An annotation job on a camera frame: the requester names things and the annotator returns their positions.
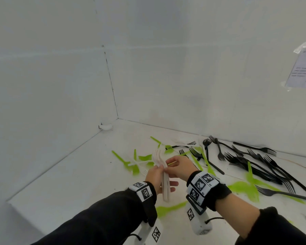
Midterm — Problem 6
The black marker right wrist band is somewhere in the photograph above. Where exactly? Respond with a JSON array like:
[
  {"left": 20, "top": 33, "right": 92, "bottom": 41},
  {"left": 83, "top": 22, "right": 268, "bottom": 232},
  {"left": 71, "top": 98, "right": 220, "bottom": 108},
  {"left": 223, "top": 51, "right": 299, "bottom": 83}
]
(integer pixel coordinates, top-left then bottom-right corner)
[{"left": 186, "top": 170, "right": 232, "bottom": 212}]

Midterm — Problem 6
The pile of white plastic forks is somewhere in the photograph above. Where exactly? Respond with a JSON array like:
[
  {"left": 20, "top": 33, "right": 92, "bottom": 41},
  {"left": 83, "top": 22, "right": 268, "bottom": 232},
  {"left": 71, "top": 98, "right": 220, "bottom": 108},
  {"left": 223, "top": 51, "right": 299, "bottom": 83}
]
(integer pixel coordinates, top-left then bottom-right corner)
[{"left": 129, "top": 136, "right": 207, "bottom": 176}]

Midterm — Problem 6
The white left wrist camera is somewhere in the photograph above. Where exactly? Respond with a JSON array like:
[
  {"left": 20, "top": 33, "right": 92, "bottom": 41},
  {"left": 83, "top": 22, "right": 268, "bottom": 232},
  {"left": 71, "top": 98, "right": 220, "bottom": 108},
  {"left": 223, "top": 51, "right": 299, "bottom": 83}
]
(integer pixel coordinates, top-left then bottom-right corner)
[{"left": 136, "top": 219, "right": 164, "bottom": 245}]

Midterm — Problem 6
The pile of black plastic forks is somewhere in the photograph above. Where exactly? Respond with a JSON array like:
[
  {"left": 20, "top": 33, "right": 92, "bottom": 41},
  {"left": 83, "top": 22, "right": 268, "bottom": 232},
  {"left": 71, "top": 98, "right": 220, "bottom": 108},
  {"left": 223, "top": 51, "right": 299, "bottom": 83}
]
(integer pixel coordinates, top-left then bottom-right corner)
[{"left": 172, "top": 135, "right": 306, "bottom": 225}]

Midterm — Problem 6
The pile of plastic cutlery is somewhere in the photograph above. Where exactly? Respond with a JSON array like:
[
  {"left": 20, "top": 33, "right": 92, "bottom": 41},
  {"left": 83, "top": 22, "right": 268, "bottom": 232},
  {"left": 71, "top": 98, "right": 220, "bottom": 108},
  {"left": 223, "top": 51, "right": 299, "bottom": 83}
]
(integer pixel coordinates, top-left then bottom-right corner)
[{"left": 112, "top": 136, "right": 306, "bottom": 218}]

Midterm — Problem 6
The person's left forearm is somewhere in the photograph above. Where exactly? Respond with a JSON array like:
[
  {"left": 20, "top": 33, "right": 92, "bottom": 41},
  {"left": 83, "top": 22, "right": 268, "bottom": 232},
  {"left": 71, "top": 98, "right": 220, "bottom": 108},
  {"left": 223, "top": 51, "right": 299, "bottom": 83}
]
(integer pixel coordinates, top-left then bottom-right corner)
[{"left": 30, "top": 189, "right": 148, "bottom": 245}]

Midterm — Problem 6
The person's left hand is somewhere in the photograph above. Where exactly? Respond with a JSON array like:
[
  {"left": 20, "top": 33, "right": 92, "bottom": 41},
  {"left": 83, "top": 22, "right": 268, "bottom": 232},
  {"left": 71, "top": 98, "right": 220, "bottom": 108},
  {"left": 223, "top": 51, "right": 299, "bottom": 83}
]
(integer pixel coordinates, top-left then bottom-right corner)
[{"left": 145, "top": 164, "right": 180, "bottom": 196}]

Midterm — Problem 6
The black marker wrist band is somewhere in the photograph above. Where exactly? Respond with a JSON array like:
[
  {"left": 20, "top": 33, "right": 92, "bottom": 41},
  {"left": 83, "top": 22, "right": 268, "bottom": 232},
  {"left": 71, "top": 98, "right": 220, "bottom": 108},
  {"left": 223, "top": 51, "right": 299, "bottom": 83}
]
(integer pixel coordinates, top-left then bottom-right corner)
[
  {"left": 186, "top": 170, "right": 232, "bottom": 212},
  {"left": 129, "top": 181, "right": 158, "bottom": 227}
]

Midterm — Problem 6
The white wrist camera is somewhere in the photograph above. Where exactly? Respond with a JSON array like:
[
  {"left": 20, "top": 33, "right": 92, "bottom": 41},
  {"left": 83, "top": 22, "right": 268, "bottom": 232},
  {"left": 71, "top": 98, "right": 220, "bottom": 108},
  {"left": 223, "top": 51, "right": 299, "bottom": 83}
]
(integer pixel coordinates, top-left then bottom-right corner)
[
  {"left": 185, "top": 201, "right": 213, "bottom": 235},
  {"left": 136, "top": 219, "right": 164, "bottom": 245}
]

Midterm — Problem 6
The stack of white forks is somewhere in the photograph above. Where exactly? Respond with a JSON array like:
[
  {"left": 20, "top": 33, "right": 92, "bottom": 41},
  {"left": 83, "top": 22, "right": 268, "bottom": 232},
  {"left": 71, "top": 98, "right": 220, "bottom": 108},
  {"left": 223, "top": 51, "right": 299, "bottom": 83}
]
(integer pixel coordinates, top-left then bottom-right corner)
[{"left": 153, "top": 148, "right": 172, "bottom": 202}]

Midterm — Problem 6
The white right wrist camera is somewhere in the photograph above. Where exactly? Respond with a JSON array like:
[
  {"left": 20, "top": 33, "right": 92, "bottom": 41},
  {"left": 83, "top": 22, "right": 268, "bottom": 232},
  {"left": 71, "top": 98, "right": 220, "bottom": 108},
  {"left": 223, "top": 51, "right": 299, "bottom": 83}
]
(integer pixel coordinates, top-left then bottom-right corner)
[{"left": 185, "top": 201, "right": 213, "bottom": 235}]

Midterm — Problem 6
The person's right hand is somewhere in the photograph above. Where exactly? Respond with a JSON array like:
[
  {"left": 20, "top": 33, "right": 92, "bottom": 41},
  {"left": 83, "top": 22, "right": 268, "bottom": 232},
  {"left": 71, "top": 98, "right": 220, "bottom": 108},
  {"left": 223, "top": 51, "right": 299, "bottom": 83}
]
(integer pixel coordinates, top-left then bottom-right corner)
[{"left": 164, "top": 155, "right": 198, "bottom": 182}]

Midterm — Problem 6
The black marker left wrist band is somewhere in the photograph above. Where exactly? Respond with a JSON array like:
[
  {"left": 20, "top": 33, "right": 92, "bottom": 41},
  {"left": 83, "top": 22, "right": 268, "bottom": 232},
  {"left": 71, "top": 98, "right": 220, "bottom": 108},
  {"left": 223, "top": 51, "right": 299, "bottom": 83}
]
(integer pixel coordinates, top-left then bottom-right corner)
[{"left": 129, "top": 181, "right": 158, "bottom": 227}]

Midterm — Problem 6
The printed paper wall notice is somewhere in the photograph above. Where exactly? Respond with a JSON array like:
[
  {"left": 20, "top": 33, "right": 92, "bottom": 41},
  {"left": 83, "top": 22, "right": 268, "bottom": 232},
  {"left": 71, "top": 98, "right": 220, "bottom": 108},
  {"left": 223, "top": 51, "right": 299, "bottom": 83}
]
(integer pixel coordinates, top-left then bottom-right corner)
[{"left": 285, "top": 42, "right": 306, "bottom": 89}]

